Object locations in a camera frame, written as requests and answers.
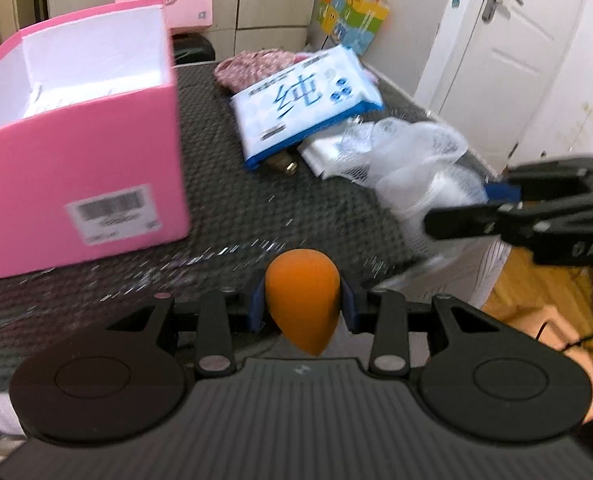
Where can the blue white wet wipes pack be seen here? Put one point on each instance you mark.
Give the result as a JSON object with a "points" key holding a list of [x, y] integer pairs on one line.
{"points": [[288, 107]]}

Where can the black suitcase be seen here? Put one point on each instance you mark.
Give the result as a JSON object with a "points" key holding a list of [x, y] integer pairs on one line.
{"points": [[191, 47]]}

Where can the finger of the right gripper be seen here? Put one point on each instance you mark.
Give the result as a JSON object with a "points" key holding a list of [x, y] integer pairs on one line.
{"points": [[501, 192], [458, 223]]}

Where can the white door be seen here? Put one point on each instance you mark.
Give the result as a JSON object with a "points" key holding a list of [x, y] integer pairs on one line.
{"points": [[513, 51]]}

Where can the orange makeup sponge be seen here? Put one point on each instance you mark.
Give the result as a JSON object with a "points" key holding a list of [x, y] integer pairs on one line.
{"points": [[302, 289]]}

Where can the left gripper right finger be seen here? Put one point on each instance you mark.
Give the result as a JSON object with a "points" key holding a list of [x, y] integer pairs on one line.
{"points": [[350, 300]]}

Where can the pink cardboard box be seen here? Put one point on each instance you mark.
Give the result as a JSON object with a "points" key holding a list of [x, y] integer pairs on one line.
{"points": [[90, 155]]}

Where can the white mesh plastic bag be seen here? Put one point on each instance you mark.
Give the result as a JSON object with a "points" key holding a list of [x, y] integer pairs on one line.
{"points": [[412, 167]]}

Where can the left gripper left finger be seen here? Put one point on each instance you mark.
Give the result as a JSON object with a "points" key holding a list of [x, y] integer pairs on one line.
{"points": [[258, 307]]}

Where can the colourful paper gift bag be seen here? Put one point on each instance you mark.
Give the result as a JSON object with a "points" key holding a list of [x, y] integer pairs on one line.
{"points": [[352, 23]]}

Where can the pink floral cloth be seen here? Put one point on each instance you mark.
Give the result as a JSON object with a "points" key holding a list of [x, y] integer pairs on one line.
{"points": [[249, 67]]}

